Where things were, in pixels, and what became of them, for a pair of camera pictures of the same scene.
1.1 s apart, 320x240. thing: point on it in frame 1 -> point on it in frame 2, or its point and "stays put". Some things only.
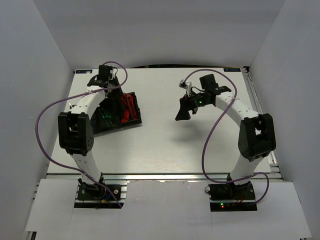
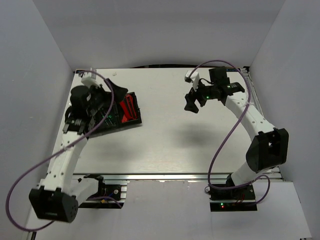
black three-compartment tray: (116, 112) stays put
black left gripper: (117, 94) -> (118, 91)
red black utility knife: (127, 107) stays put
